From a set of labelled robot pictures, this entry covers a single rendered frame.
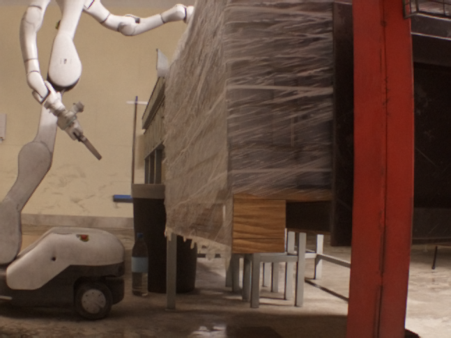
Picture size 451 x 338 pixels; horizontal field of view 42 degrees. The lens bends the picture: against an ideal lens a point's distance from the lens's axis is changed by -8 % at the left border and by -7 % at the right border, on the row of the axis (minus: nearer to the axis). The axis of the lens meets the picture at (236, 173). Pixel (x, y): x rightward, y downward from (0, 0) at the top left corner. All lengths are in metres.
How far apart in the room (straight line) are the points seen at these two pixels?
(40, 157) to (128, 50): 6.68
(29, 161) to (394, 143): 1.93
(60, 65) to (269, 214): 1.74
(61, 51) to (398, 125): 1.97
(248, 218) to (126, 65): 8.13
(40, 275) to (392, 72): 1.85
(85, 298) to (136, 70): 6.88
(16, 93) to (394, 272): 8.51
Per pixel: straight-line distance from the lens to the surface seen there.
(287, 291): 3.25
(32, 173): 2.68
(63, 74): 2.73
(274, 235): 1.16
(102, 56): 9.25
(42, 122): 2.75
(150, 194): 3.30
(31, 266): 2.54
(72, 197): 9.06
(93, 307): 2.58
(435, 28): 1.31
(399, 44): 1.04
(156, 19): 3.20
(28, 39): 2.61
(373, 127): 1.03
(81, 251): 2.53
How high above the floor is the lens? 0.56
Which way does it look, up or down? 2 degrees up
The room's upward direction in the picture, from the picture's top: 2 degrees clockwise
